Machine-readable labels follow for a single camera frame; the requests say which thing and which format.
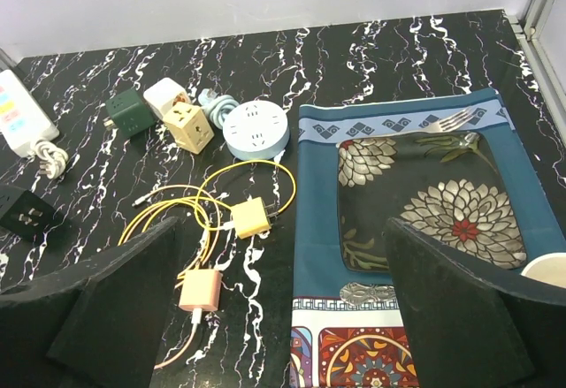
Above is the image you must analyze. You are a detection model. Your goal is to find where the beige travel adapter cube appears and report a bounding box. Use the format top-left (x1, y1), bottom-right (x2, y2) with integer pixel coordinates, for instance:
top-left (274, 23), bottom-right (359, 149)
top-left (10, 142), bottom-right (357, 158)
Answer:
top-left (163, 102), bottom-right (214, 155)

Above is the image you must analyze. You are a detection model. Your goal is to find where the dark floral square plate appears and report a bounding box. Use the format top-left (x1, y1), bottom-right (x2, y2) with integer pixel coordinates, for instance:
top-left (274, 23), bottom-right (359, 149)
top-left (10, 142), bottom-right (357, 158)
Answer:
top-left (337, 131), bottom-right (527, 272)

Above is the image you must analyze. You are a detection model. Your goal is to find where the white paper cup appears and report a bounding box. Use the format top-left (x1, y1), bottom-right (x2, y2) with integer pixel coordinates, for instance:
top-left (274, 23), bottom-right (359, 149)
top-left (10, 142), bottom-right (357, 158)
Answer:
top-left (521, 252), bottom-right (566, 288)

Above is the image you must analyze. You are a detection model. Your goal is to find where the silver fork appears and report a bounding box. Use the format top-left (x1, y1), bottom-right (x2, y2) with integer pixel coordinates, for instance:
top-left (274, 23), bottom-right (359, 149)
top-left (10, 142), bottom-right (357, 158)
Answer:
top-left (424, 108), bottom-right (474, 133)

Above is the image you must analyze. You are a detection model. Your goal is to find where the white cube socket adapter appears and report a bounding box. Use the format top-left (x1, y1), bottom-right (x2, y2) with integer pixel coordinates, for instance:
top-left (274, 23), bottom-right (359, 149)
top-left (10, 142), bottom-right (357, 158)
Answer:
top-left (143, 77), bottom-right (191, 120)

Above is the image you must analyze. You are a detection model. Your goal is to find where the round light blue socket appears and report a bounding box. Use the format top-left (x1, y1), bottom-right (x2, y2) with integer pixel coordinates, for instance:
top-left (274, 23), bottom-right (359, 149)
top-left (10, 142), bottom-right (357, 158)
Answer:
top-left (222, 100), bottom-right (290, 161)

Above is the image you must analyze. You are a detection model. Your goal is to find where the black cube socket adapter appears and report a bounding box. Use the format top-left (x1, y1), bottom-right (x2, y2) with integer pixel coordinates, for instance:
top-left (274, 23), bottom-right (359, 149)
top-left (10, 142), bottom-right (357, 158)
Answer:
top-left (1, 184), bottom-right (56, 242)

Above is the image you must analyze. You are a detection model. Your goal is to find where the light blue coiled cord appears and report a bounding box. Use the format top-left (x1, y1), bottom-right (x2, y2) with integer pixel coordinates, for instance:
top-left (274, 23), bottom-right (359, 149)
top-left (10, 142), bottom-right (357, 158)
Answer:
top-left (197, 88), bottom-right (240, 131)

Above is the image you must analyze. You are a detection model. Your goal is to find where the yellow charging cable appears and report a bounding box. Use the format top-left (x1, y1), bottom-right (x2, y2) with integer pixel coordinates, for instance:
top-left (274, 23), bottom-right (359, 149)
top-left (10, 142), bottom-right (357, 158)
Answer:
top-left (117, 159), bottom-right (296, 274)

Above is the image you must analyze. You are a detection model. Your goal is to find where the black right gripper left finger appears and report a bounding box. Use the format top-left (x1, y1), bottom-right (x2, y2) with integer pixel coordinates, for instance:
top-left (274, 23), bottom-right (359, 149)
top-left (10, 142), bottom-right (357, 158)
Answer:
top-left (1, 217), bottom-right (182, 387)

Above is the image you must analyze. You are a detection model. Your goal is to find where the yellow USB charger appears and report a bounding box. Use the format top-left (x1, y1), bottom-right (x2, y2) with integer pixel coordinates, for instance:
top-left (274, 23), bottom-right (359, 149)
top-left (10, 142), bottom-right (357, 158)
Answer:
top-left (231, 197), bottom-right (277, 240)

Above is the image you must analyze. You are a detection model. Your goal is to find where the aluminium frame post right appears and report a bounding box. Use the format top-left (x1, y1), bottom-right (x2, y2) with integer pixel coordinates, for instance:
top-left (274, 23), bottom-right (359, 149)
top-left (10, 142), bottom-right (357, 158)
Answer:
top-left (508, 0), bottom-right (566, 97)

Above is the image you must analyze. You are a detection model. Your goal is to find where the white power strip cord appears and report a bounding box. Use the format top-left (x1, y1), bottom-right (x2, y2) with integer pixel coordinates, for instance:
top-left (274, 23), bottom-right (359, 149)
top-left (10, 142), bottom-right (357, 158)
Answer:
top-left (31, 139), bottom-right (70, 180)

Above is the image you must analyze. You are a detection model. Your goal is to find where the green cube socket adapter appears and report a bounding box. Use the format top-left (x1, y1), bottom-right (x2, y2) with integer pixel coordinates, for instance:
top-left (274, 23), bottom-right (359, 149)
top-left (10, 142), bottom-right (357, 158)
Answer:
top-left (103, 88), bottom-right (157, 139)

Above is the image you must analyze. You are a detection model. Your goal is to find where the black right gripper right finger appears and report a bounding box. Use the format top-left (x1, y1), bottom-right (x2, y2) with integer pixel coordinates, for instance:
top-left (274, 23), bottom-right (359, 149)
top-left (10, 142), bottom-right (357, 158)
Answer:
top-left (385, 218), bottom-right (565, 387)

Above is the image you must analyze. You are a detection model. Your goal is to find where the white multicolour power strip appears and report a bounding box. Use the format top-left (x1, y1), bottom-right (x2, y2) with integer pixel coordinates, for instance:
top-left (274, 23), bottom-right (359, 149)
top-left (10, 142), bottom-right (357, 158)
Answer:
top-left (1, 70), bottom-right (59, 157)

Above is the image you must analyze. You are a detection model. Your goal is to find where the pink USB charger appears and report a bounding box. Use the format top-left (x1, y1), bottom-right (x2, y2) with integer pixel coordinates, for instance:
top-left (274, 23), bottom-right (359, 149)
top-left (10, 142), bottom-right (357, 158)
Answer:
top-left (179, 269), bottom-right (222, 311)

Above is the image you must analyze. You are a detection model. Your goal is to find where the blue patterned placemat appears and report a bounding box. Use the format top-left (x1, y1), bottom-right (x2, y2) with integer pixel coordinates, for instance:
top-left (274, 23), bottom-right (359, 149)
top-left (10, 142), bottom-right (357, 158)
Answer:
top-left (289, 88), bottom-right (565, 387)

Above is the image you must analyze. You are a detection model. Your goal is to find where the pink charging cable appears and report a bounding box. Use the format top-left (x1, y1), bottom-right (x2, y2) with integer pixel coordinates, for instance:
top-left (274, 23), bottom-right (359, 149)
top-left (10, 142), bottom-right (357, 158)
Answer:
top-left (131, 184), bottom-right (231, 370)

